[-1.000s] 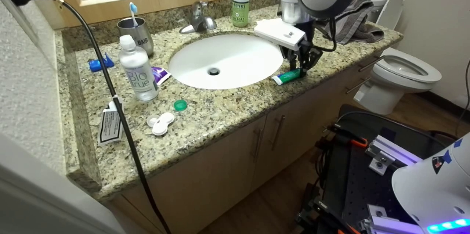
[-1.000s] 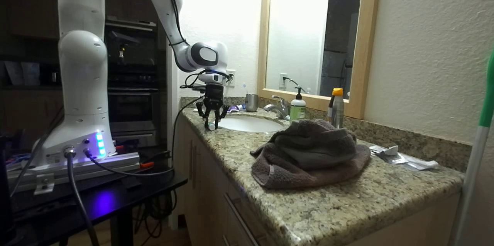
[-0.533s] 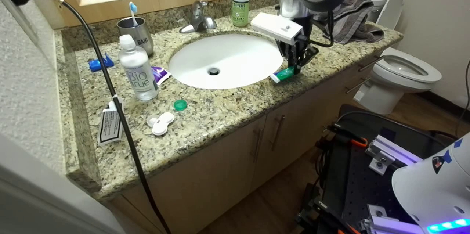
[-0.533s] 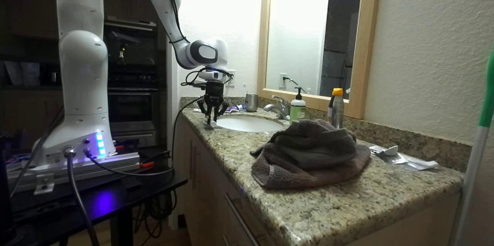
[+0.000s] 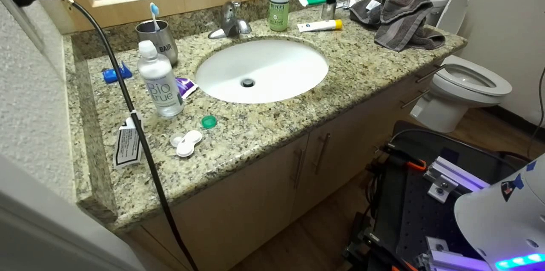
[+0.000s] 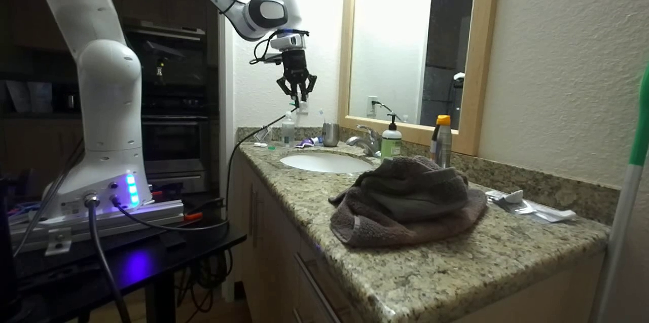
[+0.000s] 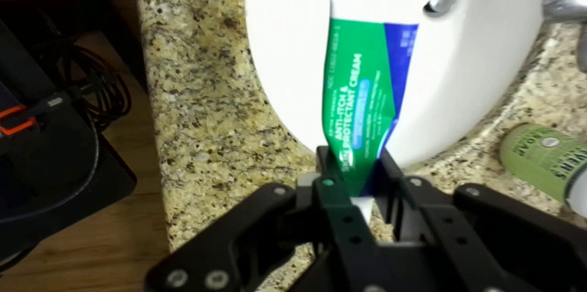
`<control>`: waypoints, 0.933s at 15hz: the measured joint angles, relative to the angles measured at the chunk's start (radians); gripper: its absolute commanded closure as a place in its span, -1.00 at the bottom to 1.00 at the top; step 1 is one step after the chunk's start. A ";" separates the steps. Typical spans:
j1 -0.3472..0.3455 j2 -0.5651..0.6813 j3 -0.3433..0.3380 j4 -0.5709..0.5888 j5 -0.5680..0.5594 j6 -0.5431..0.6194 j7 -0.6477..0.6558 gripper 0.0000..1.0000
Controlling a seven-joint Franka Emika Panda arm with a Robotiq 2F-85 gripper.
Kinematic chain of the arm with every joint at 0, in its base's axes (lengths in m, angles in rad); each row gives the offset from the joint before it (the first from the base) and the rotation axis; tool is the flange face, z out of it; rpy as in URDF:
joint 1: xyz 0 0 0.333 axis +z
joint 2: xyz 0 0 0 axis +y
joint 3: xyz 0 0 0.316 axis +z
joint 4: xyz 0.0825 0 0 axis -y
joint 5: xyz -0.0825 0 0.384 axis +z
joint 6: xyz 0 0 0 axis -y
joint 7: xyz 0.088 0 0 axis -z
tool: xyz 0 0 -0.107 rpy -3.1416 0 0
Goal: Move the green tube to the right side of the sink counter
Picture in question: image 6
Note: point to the toothbrush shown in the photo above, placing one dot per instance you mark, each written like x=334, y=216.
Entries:
x=321, y=117

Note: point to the small white tube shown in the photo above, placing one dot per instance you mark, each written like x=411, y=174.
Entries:
x=260, y=145

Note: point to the wood framed mirror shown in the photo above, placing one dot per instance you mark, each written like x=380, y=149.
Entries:
x=390, y=39

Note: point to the purple and white toothpaste tube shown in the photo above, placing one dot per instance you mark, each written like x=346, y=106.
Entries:
x=307, y=143

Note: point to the white oval sink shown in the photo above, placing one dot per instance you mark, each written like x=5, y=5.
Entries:
x=324, y=163

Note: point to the crumpled clear plastic wrapper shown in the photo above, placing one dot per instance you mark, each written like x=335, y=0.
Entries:
x=527, y=206

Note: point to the metal cup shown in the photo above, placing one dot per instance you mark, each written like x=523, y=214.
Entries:
x=331, y=135

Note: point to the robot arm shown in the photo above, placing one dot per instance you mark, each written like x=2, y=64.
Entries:
x=109, y=84

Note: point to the grey towel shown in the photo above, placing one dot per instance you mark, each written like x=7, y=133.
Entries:
x=405, y=201

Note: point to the built-in black oven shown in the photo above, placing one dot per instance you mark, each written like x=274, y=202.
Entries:
x=172, y=110

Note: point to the green and white pole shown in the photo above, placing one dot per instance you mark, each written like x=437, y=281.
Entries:
x=626, y=196

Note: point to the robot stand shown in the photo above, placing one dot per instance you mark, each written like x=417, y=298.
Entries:
x=127, y=257

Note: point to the spray can with orange cap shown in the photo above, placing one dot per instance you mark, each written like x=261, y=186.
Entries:
x=443, y=143

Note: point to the clear plastic packet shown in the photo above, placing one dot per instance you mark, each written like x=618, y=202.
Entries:
x=263, y=133

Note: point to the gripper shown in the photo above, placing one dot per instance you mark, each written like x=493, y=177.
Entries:
x=294, y=64

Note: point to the green soap pump bottle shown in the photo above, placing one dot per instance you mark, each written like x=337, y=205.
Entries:
x=391, y=143

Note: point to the clear plastic bottle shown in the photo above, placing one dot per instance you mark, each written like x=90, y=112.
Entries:
x=288, y=131

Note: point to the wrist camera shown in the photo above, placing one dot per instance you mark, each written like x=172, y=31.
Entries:
x=273, y=58

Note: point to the chrome tap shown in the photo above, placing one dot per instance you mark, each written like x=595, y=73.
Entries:
x=369, y=141

